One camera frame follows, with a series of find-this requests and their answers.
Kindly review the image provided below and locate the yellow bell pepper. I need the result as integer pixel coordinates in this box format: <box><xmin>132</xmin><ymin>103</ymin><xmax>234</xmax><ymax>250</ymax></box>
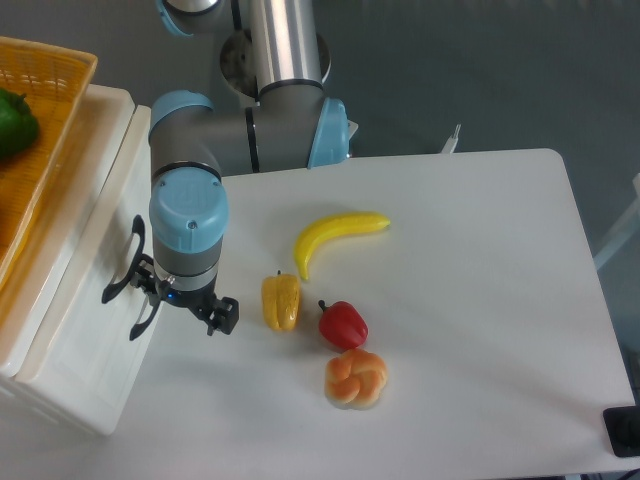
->
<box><xmin>261</xmin><ymin>271</ymin><xmax>302</xmax><ymax>331</ymax></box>

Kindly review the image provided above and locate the yellow banana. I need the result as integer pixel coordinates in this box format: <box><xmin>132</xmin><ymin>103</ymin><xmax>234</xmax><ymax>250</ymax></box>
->
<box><xmin>293</xmin><ymin>211</ymin><xmax>391</xmax><ymax>281</ymax></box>

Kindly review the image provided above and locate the white drawer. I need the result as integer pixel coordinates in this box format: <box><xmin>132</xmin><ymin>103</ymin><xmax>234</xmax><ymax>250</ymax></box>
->
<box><xmin>15</xmin><ymin>106</ymin><xmax>151</xmax><ymax>435</ymax></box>

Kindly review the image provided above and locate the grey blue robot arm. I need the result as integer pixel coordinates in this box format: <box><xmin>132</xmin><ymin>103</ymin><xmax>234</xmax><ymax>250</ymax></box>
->
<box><xmin>102</xmin><ymin>1</ymin><xmax>350</xmax><ymax>334</ymax></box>

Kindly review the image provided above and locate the black device at edge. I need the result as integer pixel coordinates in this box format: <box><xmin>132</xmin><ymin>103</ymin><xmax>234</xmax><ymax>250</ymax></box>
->
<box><xmin>603</xmin><ymin>406</ymin><xmax>639</xmax><ymax>458</ymax></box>

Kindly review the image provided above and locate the white drawer cabinet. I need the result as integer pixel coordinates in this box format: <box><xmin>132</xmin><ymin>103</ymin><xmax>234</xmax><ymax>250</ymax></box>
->
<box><xmin>1</xmin><ymin>85</ymin><xmax>139</xmax><ymax>433</ymax></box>

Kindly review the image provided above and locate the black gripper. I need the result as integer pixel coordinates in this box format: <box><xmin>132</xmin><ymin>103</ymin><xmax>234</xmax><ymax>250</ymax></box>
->
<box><xmin>130</xmin><ymin>253</ymin><xmax>239</xmax><ymax>336</ymax></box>

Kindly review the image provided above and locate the knotted bread roll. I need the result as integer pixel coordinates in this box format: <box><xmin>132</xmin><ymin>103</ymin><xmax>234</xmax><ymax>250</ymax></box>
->
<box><xmin>324</xmin><ymin>349</ymin><xmax>388</xmax><ymax>409</ymax></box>

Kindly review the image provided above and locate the red bell pepper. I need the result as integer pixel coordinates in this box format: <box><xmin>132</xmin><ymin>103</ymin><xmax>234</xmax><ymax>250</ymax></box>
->
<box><xmin>318</xmin><ymin>300</ymin><xmax>369</xmax><ymax>350</ymax></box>

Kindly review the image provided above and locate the green bell pepper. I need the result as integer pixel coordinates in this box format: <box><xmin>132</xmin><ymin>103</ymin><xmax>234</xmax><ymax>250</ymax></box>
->
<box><xmin>0</xmin><ymin>89</ymin><xmax>39</xmax><ymax>159</ymax></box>

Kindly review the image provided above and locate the yellow woven basket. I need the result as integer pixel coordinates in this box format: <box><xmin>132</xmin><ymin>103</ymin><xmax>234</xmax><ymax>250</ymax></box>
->
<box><xmin>1</xmin><ymin>37</ymin><xmax>98</xmax><ymax>283</ymax></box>

